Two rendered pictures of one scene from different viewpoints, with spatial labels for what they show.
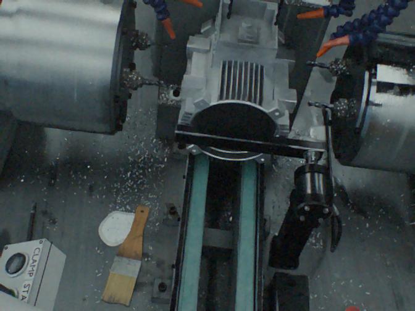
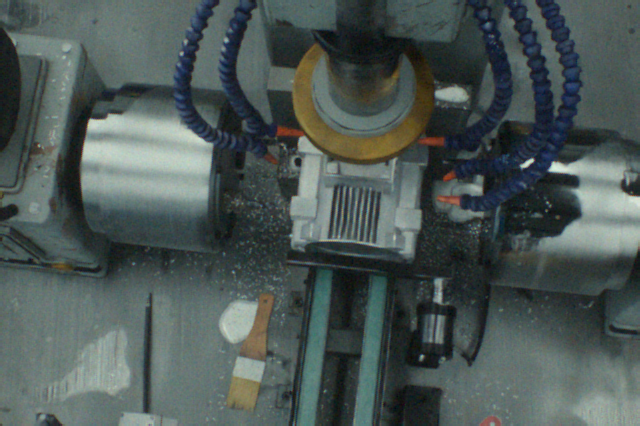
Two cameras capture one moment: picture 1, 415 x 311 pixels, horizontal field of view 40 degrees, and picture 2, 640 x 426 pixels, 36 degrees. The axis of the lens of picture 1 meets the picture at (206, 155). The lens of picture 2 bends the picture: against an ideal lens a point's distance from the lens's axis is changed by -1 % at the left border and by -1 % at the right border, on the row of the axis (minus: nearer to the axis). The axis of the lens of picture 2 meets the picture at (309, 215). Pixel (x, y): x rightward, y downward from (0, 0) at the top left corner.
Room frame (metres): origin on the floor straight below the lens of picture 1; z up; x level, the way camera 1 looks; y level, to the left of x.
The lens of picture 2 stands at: (0.31, -0.11, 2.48)
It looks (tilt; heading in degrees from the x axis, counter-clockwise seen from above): 74 degrees down; 21
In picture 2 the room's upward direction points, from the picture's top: 10 degrees counter-clockwise
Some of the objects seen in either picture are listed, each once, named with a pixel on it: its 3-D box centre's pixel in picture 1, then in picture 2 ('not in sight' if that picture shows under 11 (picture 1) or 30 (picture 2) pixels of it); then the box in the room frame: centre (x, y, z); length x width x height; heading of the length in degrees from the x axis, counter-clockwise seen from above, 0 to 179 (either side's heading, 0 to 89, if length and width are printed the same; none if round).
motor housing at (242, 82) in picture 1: (236, 91); (359, 191); (0.74, -0.03, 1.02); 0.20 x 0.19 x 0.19; 4
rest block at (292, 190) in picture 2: (174, 111); (300, 172); (0.81, 0.08, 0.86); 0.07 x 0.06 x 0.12; 94
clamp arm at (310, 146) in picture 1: (249, 143); (369, 267); (0.63, -0.07, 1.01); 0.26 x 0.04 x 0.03; 94
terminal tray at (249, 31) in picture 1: (244, 37); (362, 147); (0.78, -0.03, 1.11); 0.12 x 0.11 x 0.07; 4
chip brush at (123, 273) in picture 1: (130, 252); (253, 351); (0.49, 0.11, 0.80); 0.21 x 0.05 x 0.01; 178
